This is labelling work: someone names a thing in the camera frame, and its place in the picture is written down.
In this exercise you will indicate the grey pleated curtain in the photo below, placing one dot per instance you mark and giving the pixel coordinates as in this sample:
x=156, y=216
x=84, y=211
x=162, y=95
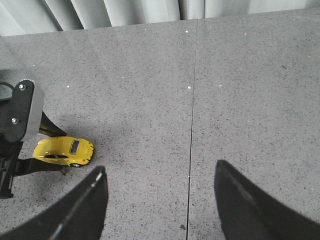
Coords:
x=21, y=17

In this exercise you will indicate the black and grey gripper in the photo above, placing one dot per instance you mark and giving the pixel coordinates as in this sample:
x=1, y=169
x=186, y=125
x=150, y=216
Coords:
x=21, y=118

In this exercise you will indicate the yellow toy beetle car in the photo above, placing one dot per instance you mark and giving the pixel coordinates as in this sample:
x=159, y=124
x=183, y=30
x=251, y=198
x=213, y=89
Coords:
x=64, y=151

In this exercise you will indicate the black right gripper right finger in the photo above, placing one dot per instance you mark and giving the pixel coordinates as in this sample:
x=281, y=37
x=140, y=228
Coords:
x=247, y=212

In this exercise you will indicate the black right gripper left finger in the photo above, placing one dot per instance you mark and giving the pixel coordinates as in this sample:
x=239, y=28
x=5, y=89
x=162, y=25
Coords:
x=79, y=215

